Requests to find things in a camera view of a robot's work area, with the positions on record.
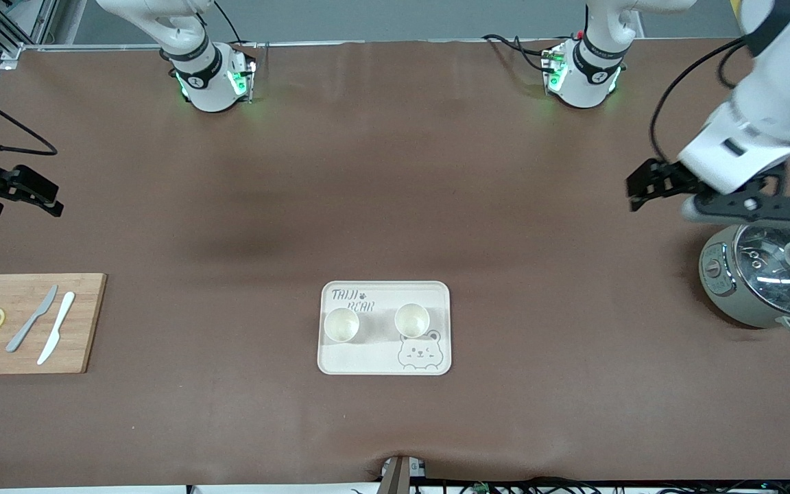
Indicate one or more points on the white IKEA cup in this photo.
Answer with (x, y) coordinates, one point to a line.
(411, 320)
(341, 324)

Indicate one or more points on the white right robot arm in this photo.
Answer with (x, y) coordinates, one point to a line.
(206, 82)

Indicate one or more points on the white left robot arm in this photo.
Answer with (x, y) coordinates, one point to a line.
(786, 89)

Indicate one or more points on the grey electric cooking pot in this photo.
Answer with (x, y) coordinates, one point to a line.
(724, 288)

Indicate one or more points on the grey plastic knife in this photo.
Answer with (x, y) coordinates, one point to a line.
(31, 319)

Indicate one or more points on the white plastic knife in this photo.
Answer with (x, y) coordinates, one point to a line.
(57, 328)

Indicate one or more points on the glass pot lid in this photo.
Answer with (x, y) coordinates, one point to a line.
(779, 274)

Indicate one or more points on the wooden cutting board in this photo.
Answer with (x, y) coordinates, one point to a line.
(73, 329)

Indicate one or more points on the brown table mat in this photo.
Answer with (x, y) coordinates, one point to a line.
(395, 171)

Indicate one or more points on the beige bear print tray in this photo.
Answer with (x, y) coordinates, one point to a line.
(381, 360)

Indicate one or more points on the metal table clamp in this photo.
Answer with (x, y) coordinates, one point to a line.
(398, 477)

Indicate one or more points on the aluminium frame profile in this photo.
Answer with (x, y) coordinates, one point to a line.
(25, 24)

